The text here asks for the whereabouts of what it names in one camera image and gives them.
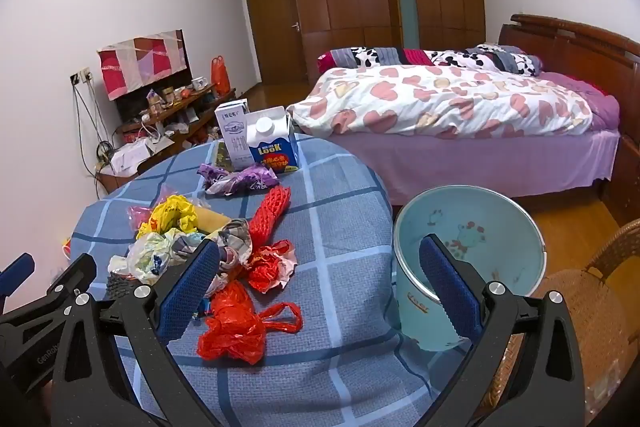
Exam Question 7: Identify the black foam net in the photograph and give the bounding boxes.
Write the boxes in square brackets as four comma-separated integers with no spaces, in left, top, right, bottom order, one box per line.
[107,272,151,303]

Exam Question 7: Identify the dark green packet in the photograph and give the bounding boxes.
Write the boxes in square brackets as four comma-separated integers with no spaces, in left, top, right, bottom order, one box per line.
[212,139,236,170]

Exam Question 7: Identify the wooden door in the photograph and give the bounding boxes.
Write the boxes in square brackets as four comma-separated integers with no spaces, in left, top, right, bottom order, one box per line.
[242,0,308,85]

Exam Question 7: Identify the red plastic bag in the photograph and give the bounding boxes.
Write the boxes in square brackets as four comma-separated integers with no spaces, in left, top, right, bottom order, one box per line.
[196,281,304,365]

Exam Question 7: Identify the television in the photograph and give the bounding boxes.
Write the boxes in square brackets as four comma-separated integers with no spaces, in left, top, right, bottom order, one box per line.
[116,31,193,122]

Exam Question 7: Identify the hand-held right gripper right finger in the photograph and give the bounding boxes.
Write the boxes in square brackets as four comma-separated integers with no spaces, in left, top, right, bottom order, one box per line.
[419,234,586,427]

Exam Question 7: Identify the wooden nightstand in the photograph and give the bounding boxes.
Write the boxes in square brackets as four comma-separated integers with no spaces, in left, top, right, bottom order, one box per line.
[600,127,640,228]

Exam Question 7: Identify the black cable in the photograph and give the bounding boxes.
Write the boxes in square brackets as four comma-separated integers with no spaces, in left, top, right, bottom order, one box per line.
[72,79,111,178]

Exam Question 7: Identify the light blue cartoon bin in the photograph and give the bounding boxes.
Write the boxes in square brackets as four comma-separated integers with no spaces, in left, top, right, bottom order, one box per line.
[392,186,547,353]

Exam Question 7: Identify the white plastic bag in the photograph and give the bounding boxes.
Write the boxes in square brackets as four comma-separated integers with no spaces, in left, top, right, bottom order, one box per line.
[107,229,201,285]

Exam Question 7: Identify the cow print folded blanket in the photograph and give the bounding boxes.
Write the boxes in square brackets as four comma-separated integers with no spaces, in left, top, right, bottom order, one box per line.
[317,44,543,75]

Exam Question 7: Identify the wooden bed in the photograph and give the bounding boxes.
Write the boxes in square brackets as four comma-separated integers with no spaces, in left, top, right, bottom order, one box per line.
[315,13,640,228]

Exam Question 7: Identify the pink wrapper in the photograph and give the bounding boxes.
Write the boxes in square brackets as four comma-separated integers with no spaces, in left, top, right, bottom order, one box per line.
[127,204,156,228]

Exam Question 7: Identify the purple wrapper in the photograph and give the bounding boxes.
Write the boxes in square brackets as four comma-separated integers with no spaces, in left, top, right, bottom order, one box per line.
[196,162,281,196]

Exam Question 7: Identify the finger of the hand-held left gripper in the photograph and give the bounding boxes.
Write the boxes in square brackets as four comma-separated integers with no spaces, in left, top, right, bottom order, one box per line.
[0,253,37,313]
[30,253,98,309]

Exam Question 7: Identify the grey plaid wrapper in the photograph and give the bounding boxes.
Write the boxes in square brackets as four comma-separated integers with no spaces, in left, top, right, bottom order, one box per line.
[172,218,257,298]

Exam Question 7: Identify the wooden television stand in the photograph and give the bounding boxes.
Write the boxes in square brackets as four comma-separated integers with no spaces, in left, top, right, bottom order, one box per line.
[95,84,238,195]

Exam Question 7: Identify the orange plastic bag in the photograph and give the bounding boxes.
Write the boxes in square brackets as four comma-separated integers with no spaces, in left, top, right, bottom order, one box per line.
[210,55,232,96]

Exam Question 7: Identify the blue milk carton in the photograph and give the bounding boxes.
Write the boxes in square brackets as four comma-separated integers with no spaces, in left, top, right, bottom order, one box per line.
[246,106,301,178]

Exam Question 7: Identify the red foam net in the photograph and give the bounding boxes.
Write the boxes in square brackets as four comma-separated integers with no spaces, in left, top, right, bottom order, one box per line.
[245,186,293,258]

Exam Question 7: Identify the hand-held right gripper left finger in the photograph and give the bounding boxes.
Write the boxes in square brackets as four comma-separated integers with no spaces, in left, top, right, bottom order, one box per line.
[50,238,221,427]

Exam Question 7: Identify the tall white carton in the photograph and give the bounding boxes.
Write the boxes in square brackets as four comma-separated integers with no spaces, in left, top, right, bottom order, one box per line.
[214,99,251,170]

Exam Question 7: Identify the blue plaid tablecloth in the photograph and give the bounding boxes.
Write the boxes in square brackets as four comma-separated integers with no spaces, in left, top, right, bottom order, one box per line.
[70,133,493,427]

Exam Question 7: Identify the yellow banana-like snack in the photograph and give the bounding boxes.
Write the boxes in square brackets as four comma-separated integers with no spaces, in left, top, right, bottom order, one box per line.
[192,207,233,233]

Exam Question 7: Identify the wicker chair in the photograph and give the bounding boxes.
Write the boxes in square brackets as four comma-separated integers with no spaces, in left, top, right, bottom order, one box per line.
[480,217,640,427]

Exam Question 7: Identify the purple bed sheet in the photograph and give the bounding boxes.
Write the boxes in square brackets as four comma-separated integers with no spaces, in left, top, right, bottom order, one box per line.
[330,72,621,208]

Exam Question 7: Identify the pink patchwork cloth cover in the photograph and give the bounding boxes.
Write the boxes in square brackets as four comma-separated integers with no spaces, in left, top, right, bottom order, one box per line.
[96,29,183,102]

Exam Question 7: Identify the white papers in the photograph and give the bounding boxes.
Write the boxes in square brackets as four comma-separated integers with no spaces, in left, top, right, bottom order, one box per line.
[110,142,156,172]

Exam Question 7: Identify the heart print duvet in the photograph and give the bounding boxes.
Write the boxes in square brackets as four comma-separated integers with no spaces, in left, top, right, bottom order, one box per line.
[286,64,593,138]

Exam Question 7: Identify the yellow plastic bag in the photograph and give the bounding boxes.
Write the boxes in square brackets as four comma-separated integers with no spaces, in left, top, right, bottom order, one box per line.
[136,194,201,240]

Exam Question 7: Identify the red white bag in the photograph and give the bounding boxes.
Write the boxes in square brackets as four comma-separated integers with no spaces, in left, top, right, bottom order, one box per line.
[247,239,298,294]

